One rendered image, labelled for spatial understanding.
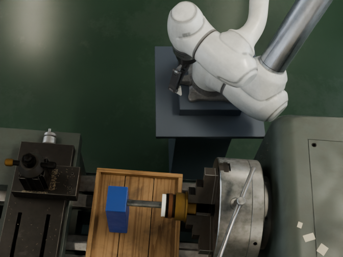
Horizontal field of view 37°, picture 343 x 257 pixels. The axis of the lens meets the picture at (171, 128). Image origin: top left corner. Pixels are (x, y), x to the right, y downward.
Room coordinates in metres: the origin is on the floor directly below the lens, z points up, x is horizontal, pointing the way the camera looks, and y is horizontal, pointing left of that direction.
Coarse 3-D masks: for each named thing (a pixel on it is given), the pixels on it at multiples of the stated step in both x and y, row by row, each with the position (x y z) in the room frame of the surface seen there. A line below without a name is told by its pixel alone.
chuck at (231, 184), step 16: (224, 160) 0.64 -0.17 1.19; (240, 160) 0.65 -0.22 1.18; (224, 176) 0.57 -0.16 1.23; (240, 176) 0.58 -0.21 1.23; (224, 192) 0.52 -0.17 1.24; (240, 192) 0.53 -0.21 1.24; (224, 208) 0.48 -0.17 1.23; (240, 208) 0.48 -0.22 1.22; (224, 224) 0.44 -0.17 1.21; (240, 224) 0.44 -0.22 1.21; (240, 240) 0.41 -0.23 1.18; (208, 256) 0.40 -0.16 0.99; (224, 256) 0.37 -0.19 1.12; (240, 256) 0.38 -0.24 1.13
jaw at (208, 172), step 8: (208, 168) 0.61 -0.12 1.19; (216, 168) 0.61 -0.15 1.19; (224, 168) 0.60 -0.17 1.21; (208, 176) 0.58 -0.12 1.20; (216, 176) 0.58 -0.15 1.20; (200, 184) 0.57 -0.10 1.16; (208, 184) 0.56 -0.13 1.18; (216, 184) 0.56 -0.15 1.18; (192, 192) 0.55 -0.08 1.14; (200, 192) 0.54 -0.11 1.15; (208, 192) 0.55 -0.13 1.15; (192, 200) 0.53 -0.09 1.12; (200, 200) 0.53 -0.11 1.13; (208, 200) 0.53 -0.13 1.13
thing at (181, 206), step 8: (176, 192) 0.55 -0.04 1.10; (168, 200) 0.52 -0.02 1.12; (176, 200) 0.52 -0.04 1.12; (184, 200) 0.52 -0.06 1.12; (168, 208) 0.50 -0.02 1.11; (176, 208) 0.50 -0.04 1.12; (184, 208) 0.50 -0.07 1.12; (192, 208) 0.51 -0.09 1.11; (168, 216) 0.48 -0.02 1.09; (176, 216) 0.48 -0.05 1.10; (184, 216) 0.48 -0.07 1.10
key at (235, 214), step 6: (252, 168) 0.56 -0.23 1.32; (252, 174) 0.55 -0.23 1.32; (246, 180) 0.53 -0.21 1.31; (246, 186) 0.52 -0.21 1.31; (234, 210) 0.45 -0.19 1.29; (234, 216) 0.44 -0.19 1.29; (228, 228) 0.40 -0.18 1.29; (228, 234) 0.39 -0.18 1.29; (222, 246) 0.35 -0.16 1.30; (222, 252) 0.34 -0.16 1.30
